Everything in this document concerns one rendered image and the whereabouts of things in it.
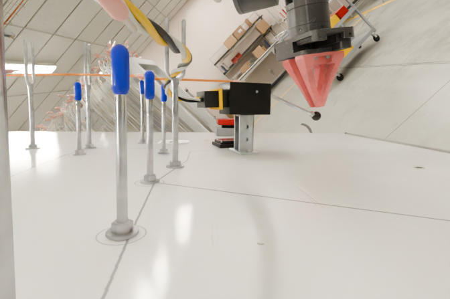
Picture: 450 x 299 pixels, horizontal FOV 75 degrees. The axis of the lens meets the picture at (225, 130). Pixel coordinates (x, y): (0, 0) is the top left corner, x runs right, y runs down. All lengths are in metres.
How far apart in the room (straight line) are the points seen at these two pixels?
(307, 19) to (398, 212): 0.29
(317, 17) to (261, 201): 0.29
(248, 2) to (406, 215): 0.35
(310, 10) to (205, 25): 8.16
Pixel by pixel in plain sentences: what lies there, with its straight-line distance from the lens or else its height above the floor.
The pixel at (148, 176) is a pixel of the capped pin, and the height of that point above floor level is 1.15.
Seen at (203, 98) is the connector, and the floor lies 1.16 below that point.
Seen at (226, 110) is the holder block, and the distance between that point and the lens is 0.37.
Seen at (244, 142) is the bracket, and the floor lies 1.09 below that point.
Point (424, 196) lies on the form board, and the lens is 0.25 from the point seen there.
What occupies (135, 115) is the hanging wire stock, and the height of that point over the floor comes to 1.29.
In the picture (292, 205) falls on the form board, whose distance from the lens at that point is 0.19.
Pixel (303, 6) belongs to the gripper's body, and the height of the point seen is 1.15.
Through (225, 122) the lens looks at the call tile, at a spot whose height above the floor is 1.10.
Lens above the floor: 1.16
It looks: 7 degrees down
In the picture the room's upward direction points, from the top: 46 degrees counter-clockwise
